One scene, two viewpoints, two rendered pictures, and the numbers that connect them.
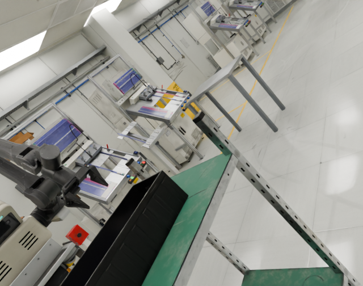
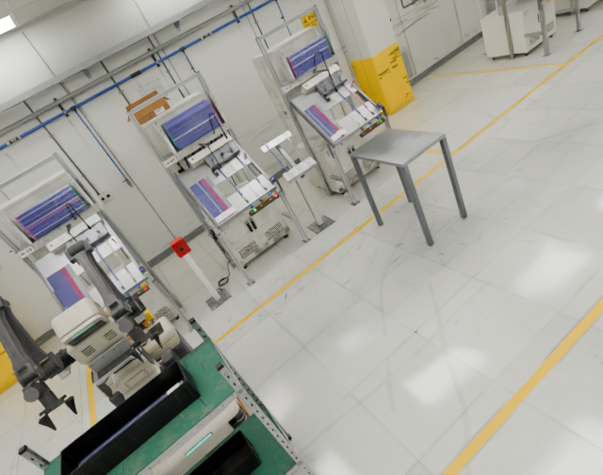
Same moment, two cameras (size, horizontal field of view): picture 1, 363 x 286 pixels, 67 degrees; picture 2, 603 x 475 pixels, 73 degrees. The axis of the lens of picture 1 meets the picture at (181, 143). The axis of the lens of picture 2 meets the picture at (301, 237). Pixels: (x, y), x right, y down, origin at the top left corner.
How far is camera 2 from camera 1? 143 cm
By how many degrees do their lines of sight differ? 28
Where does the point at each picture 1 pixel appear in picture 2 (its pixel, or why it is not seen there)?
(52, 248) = (124, 344)
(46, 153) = (122, 327)
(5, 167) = not seen: hidden behind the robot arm
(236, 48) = (521, 25)
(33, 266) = (109, 353)
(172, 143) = (330, 167)
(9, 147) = (105, 295)
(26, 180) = not seen: hidden behind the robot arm
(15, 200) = (138, 148)
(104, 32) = not seen: outside the picture
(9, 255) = (95, 342)
